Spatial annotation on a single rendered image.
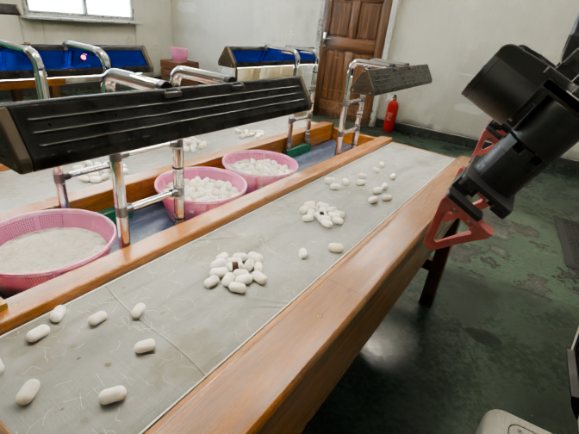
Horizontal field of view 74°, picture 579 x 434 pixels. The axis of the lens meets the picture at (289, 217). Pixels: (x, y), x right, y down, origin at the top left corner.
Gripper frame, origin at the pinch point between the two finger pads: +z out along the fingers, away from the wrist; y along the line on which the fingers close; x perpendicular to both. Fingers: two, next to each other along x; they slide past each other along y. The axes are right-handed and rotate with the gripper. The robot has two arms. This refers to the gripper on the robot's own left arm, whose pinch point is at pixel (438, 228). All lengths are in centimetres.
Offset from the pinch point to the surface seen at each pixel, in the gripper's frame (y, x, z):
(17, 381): 35, -28, 43
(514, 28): -482, -36, -23
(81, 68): -14, -87, 37
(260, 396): 19.6, -1.9, 27.0
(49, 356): 30, -28, 43
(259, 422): 22.6, -0.1, 26.3
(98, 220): 1, -54, 54
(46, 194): -1, -75, 67
